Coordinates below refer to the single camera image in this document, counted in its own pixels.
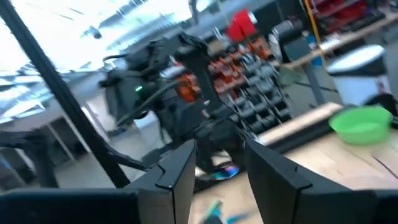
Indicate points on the red container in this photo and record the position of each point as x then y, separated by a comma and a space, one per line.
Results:
241, 25

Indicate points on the green plastic bowl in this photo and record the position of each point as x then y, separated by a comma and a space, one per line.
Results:
360, 124

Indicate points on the yellow pole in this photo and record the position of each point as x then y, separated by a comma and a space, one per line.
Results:
314, 31

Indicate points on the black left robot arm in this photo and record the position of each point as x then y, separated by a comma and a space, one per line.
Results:
192, 77

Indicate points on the iridescent metal spoon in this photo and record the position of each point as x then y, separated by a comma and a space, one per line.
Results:
213, 210
225, 172

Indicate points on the parts bin rack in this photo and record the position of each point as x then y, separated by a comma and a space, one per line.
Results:
264, 93

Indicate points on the white trash can black liner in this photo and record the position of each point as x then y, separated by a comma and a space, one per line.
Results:
357, 81

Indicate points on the teal bowl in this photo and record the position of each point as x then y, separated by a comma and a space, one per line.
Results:
237, 217

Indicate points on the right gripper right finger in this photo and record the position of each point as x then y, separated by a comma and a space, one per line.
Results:
280, 193

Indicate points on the wooden workbench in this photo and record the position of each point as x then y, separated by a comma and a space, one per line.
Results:
342, 37

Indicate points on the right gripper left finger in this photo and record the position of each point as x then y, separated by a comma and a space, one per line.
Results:
174, 186

